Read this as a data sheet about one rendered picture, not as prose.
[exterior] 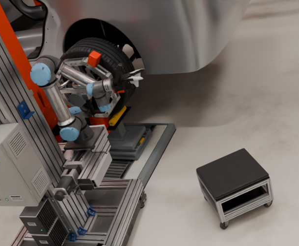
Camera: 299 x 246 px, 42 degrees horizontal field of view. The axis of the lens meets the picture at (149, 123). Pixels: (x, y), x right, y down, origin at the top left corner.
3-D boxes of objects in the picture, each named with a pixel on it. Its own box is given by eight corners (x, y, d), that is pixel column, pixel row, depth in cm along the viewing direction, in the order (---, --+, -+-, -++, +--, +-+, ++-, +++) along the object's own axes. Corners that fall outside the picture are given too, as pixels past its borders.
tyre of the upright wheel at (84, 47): (128, 36, 312) (60, 36, 339) (115, 50, 296) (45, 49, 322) (143, 105, 351) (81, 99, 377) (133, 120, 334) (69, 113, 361)
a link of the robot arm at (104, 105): (113, 101, 247) (107, 87, 241) (111, 111, 238) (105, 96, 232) (101, 104, 248) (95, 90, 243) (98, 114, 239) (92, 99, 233)
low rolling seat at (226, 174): (223, 233, 273) (213, 198, 255) (202, 200, 303) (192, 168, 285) (277, 208, 277) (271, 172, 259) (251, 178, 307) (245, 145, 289)
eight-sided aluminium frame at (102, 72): (127, 112, 328) (104, 54, 300) (123, 117, 324) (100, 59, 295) (75, 113, 354) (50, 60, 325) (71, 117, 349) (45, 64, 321)
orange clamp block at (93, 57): (99, 63, 308) (101, 54, 302) (94, 68, 303) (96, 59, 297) (91, 59, 309) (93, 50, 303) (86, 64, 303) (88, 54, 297)
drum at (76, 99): (98, 93, 327) (93, 78, 320) (86, 108, 312) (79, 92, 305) (85, 93, 334) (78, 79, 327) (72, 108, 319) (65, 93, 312)
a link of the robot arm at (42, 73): (85, 128, 259) (50, 53, 230) (81, 141, 246) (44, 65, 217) (68, 132, 261) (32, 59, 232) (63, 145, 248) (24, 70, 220)
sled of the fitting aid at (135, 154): (152, 135, 379) (150, 127, 374) (138, 160, 354) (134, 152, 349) (109, 134, 403) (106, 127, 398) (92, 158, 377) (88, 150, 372)
